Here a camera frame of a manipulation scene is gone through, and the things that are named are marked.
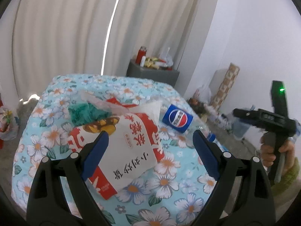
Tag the small white bottle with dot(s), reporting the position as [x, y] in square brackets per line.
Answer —
[142, 61]

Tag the clear plastic bag red stripes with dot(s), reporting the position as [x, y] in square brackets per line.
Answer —
[103, 103]

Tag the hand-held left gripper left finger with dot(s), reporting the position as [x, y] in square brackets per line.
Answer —
[96, 153]

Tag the person's right forearm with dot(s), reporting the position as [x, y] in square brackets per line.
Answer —
[290, 174]

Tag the clear plastic bottle blue label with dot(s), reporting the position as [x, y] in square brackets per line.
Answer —
[176, 117]

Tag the person's right hand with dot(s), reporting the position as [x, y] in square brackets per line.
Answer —
[268, 155]

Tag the blue floral blanket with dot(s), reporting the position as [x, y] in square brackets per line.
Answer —
[164, 181]

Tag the red white paper bag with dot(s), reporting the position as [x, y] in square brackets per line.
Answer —
[134, 150]

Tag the grey cabinet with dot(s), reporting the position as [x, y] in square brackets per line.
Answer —
[152, 76]

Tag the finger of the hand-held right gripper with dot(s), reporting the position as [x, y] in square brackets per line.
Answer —
[247, 114]

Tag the white red plastic bag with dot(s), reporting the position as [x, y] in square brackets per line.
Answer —
[202, 94]

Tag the patterned cardboard box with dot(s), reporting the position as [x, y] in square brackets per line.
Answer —
[224, 87]

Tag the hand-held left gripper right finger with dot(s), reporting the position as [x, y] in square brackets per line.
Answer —
[207, 153]

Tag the cream curtain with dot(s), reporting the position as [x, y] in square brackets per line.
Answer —
[58, 28]

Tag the blue water jug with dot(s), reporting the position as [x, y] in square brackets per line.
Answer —
[242, 130]

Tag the pile of yellow snack packets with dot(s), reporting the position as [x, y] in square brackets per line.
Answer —
[151, 62]

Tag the clear bag colourful contents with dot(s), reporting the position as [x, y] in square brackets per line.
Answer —
[8, 122]

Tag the red thermos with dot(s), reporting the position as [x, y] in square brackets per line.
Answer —
[142, 51]

